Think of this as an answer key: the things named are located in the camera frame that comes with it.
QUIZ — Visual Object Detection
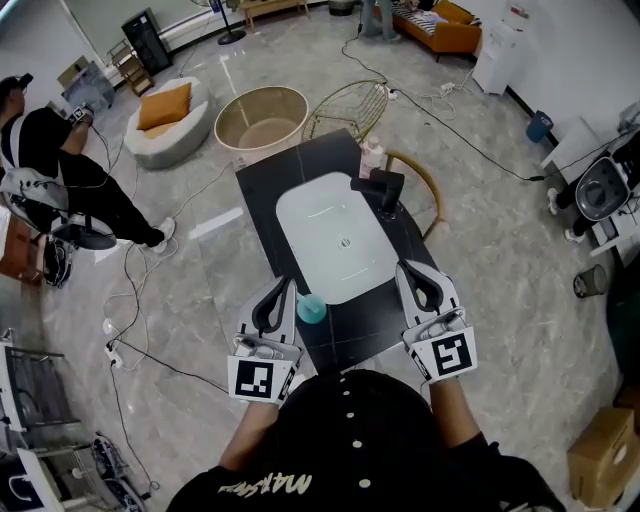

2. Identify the pink bottle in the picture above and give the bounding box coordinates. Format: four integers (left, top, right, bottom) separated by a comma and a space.
359, 135, 388, 180

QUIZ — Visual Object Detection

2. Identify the person's right forearm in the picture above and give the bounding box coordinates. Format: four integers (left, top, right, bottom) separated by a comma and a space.
427, 378, 485, 450

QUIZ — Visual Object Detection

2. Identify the black bag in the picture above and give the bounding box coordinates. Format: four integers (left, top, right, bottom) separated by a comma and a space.
42, 238, 77, 290

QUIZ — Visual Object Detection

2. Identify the wooden bench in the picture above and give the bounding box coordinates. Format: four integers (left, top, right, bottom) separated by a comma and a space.
238, 0, 312, 27

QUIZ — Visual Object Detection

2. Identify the blue waste bin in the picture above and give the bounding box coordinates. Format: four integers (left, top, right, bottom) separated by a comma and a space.
524, 109, 555, 145

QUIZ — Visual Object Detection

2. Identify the black vanity counter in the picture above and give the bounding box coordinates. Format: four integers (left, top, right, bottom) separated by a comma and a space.
234, 128, 442, 374

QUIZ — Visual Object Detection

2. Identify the white water dispenser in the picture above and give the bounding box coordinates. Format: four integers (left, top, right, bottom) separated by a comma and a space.
471, 21, 521, 96

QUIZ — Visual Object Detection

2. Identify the white wire basket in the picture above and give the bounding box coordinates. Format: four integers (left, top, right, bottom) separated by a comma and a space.
47, 437, 132, 512

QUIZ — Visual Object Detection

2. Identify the brown wooden crate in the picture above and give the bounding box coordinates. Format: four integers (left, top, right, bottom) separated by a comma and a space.
0, 218, 47, 287

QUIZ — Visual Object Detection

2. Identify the white round machine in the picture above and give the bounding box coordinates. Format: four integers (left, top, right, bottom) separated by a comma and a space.
573, 130, 640, 222

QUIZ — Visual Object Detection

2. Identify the black faucet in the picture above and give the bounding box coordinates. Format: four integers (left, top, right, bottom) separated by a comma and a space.
349, 168, 406, 215

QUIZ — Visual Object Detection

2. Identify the white side table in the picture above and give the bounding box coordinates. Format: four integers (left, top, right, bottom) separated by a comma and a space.
540, 115, 609, 177

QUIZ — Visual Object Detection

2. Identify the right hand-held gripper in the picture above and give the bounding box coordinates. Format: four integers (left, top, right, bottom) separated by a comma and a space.
395, 259, 479, 384

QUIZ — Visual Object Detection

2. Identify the person's black shirt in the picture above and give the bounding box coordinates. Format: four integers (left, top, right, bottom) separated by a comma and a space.
166, 369, 567, 512

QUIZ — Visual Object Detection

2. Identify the white round pouf sofa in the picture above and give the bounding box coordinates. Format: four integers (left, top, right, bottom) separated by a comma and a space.
123, 75, 212, 171

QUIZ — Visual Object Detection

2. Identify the black mesh waste bin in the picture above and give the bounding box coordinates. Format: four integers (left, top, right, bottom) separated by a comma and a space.
572, 263, 610, 300

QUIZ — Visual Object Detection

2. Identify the wooden armchair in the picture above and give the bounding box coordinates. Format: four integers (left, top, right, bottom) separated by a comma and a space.
383, 150, 445, 242

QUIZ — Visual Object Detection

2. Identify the black cabinet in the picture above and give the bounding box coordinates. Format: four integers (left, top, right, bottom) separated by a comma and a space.
120, 7, 175, 77

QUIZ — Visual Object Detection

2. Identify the small wooden shelf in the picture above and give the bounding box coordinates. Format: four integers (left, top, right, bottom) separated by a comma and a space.
106, 38, 156, 98

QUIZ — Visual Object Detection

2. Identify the person's left forearm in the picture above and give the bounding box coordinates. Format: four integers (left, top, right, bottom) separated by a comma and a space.
218, 398, 282, 472

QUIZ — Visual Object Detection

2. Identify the orange cushion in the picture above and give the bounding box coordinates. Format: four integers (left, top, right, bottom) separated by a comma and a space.
135, 81, 194, 132

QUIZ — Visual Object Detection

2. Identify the transparent plastic box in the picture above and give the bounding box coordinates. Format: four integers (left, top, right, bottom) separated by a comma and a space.
61, 60, 117, 110

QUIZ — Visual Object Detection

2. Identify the black floor cable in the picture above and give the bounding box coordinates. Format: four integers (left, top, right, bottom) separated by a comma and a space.
107, 338, 232, 396

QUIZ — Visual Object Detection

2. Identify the long black cable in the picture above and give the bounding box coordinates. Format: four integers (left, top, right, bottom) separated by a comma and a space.
341, 19, 549, 182

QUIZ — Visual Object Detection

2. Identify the orange sofa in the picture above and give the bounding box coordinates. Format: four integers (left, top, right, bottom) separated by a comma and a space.
391, 0, 484, 63

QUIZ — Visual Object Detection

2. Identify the grey metal rack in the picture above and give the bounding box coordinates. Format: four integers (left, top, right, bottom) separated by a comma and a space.
0, 328, 84, 437

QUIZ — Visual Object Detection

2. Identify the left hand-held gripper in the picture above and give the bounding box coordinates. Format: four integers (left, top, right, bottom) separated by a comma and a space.
227, 275, 305, 406

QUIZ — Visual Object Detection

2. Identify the cardboard box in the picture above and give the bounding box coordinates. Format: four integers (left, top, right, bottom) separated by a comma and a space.
566, 405, 637, 510

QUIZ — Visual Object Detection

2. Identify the round glass coffee table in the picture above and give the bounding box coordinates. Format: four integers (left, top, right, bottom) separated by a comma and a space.
213, 85, 311, 154

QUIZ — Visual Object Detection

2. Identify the white sink basin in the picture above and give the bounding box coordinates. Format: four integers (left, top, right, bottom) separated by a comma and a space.
275, 170, 402, 306

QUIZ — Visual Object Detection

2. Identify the gold wire chair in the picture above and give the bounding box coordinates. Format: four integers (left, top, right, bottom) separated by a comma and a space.
301, 79, 391, 145

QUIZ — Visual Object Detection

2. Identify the grey office chair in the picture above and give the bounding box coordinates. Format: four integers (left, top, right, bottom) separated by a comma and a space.
0, 167, 119, 252

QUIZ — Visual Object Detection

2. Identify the black floor fan stand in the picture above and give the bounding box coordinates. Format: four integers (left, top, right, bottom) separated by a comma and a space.
189, 0, 248, 47

